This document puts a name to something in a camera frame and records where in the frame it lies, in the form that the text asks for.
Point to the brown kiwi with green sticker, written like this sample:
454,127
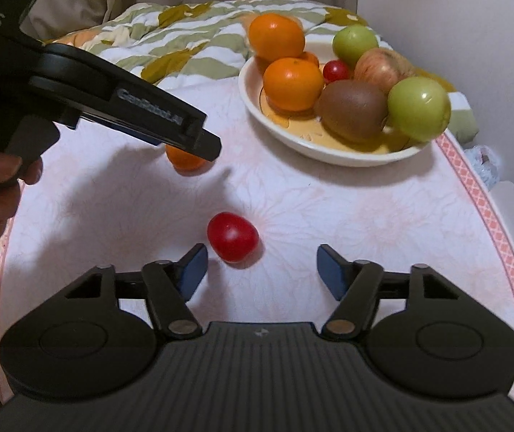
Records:
351,110

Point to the cream oval bowl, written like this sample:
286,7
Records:
284,132

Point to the clear plastic bag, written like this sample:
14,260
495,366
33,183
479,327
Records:
484,162

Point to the red yellow apple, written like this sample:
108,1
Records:
376,72

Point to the green apple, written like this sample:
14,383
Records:
419,108
356,45

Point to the floral green striped blanket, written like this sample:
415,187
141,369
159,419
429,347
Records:
184,58

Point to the pink floral printed cloth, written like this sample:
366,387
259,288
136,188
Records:
284,198

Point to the red cherry tomato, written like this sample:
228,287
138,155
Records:
232,236
336,70

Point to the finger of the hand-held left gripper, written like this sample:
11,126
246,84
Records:
157,117

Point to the large orange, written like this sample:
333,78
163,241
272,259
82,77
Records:
293,83
277,36

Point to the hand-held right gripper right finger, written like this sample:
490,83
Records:
331,274

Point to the small orange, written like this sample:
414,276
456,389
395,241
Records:
311,58
182,161

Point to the person's left hand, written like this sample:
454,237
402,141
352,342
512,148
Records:
0,207

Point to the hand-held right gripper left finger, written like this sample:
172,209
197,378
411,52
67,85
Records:
196,271

